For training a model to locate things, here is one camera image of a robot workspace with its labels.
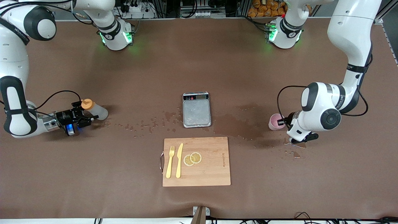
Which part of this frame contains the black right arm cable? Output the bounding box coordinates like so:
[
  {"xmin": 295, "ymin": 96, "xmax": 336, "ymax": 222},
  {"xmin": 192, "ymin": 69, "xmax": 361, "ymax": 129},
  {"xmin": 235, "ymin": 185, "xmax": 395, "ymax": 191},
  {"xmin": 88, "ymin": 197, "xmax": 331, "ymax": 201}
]
[{"xmin": 0, "ymin": 0, "xmax": 94, "ymax": 117}]

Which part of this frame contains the yellow plastic knife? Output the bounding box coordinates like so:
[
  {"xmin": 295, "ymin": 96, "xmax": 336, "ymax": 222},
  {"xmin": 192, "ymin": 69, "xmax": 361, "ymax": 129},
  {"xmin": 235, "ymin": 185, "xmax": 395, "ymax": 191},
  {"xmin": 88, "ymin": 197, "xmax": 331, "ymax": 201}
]
[{"xmin": 176, "ymin": 143, "xmax": 184, "ymax": 179}]

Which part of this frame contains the yellow plastic fork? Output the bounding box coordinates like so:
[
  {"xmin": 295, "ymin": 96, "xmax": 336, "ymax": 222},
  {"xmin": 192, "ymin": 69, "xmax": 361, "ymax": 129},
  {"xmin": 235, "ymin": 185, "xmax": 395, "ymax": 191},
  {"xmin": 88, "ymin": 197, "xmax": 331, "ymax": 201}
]
[{"xmin": 165, "ymin": 146, "xmax": 175, "ymax": 179}]

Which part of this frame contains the white power strip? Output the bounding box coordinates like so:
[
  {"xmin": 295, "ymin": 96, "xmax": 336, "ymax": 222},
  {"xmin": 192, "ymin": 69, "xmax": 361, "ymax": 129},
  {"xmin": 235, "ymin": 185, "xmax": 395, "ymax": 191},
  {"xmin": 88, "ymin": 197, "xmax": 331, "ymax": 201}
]
[{"xmin": 121, "ymin": 2, "xmax": 156, "ymax": 19}]

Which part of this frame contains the silver digital kitchen scale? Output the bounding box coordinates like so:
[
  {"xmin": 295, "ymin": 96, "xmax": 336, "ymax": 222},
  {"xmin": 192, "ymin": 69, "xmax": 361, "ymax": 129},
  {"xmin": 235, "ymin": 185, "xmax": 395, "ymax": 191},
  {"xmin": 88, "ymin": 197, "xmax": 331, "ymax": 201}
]
[{"xmin": 182, "ymin": 91, "xmax": 212, "ymax": 128}]

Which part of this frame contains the orange snack packets pile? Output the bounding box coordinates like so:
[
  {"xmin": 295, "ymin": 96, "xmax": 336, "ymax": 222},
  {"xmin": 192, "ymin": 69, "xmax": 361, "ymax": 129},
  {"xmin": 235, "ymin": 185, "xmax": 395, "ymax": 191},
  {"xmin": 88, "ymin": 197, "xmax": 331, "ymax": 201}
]
[{"xmin": 248, "ymin": 0, "xmax": 288, "ymax": 17}]

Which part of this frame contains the pink plastic cup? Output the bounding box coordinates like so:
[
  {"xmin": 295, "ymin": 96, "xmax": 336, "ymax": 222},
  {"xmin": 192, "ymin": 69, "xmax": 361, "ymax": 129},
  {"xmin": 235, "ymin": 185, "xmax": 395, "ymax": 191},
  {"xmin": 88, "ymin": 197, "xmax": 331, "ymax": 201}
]
[{"xmin": 269, "ymin": 114, "xmax": 285, "ymax": 131}]

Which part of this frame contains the bamboo cutting board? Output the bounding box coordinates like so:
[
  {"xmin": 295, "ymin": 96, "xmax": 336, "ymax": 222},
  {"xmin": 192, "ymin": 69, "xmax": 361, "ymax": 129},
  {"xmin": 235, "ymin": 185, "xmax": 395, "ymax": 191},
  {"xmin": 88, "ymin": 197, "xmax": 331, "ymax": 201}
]
[{"xmin": 160, "ymin": 137, "xmax": 231, "ymax": 187}]

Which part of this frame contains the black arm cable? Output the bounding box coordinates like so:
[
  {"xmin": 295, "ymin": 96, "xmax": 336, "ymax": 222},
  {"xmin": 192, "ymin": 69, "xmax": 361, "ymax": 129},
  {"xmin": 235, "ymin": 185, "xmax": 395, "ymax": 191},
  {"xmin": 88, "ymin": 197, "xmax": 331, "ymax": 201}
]
[
  {"xmin": 0, "ymin": 0, "xmax": 94, "ymax": 117},
  {"xmin": 276, "ymin": 44, "xmax": 373, "ymax": 120}
]

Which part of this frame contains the brown table cover mat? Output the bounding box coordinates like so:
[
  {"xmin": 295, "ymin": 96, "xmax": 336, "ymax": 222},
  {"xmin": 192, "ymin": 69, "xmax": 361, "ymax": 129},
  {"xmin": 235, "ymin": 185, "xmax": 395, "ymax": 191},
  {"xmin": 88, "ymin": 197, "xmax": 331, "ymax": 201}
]
[{"xmin": 0, "ymin": 17, "xmax": 398, "ymax": 220}]

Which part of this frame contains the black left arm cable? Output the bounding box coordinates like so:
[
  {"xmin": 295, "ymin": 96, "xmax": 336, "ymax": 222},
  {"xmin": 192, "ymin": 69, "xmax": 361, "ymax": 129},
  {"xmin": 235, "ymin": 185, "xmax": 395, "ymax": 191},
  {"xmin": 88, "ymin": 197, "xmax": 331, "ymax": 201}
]
[{"xmin": 276, "ymin": 44, "xmax": 373, "ymax": 120}]

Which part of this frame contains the metal table edge bracket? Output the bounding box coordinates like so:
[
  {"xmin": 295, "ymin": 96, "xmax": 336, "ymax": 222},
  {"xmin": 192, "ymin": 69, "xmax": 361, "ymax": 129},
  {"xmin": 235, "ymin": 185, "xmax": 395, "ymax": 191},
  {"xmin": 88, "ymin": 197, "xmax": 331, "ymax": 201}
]
[{"xmin": 190, "ymin": 206, "xmax": 211, "ymax": 224}]

